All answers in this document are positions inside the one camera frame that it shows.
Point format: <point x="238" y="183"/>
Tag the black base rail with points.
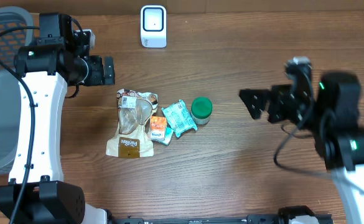
<point x="285" y="215"/>

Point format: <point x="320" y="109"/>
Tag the small teal white packet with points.
<point x="168" y="136"/>

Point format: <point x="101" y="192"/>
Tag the grey plastic shopping basket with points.
<point x="1" y="93"/>

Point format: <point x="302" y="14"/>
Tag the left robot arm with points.
<point x="45" y="69"/>

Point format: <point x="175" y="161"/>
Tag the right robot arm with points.
<point x="332" y="119"/>

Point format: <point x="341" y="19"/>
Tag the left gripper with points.
<point x="98" y="77"/>

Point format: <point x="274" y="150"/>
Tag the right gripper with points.
<point x="275" y="103"/>

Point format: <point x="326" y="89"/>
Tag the teal white snack packet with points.
<point x="179" y="118"/>

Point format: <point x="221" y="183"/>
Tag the clear brown bread bag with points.
<point x="131" y="140"/>

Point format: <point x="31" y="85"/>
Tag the green lid white jar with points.
<point x="201" y="110"/>

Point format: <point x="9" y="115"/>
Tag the white barcode scanner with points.
<point x="153" y="26"/>

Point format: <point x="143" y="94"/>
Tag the orange snack packet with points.
<point x="158" y="126"/>

